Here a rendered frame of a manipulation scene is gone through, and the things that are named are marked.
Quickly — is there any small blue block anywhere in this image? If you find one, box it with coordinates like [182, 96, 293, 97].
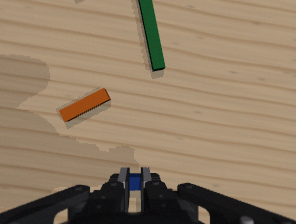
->
[129, 173, 141, 191]

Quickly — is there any green rod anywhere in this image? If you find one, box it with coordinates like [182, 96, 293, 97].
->
[138, 0, 165, 72]

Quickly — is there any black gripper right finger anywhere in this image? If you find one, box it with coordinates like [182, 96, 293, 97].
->
[141, 167, 296, 224]

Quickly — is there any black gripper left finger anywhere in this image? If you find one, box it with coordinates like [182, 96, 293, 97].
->
[0, 167, 130, 224]

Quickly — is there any orange rod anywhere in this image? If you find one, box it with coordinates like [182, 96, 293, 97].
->
[59, 88, 110, 122]

